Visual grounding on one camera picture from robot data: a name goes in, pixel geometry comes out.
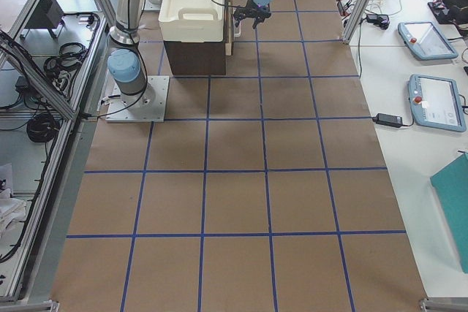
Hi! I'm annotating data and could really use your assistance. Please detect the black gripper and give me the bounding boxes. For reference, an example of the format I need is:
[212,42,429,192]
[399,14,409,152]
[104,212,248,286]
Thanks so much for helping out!
[233,0,271,29]

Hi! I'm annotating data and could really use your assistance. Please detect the white drawer handle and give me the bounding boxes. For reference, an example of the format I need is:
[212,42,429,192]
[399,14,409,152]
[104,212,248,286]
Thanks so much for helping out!
[233,22,241,38]

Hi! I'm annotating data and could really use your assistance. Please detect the dark wooden drawer cabinet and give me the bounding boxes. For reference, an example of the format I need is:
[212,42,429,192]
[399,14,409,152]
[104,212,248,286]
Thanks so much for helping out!
[163,2,229,76]

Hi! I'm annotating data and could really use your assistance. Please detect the cream plastic tray box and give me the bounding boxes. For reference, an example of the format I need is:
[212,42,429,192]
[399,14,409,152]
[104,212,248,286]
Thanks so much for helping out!
[159,0,225,42]

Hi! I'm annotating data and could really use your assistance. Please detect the black power adapter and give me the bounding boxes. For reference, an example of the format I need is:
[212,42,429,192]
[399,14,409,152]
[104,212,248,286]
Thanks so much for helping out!
[372,113,404,128]

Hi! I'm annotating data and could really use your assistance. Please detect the upper teach pendant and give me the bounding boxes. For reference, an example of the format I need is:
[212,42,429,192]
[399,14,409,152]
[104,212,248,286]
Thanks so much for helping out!
[397,21,458,61]

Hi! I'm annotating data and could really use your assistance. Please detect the teach pendant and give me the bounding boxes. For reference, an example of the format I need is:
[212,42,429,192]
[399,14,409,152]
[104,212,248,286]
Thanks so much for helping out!
[397,21,458,61]
[407,75,467,132]

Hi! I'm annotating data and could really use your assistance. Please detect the brown paper table mat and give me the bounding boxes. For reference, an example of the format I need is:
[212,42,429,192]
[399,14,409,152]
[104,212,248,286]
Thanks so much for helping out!
[51,0,425,311]

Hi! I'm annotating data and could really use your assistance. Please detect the lower teach pendant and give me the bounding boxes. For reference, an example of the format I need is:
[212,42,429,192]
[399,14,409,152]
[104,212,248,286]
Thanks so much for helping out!
[407,75,467,132]

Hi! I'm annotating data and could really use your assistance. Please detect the teal box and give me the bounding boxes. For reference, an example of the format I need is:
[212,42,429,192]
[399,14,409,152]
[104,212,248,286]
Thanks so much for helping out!
[430,153,467,273]

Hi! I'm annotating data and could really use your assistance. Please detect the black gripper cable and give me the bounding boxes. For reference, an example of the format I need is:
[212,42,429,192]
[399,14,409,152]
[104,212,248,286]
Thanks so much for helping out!
[208,0,246,9]

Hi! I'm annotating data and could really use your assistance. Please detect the aluminium frame post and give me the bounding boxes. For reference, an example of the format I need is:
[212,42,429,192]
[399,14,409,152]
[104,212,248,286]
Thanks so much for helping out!
[341,0,389,46]

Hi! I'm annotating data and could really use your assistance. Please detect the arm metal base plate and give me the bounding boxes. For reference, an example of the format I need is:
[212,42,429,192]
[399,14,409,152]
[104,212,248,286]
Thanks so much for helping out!
[105,75,170,123]

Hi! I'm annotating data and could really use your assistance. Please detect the coiled black cables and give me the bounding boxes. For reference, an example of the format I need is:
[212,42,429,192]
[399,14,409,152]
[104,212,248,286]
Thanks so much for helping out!
[43,42,88,79]

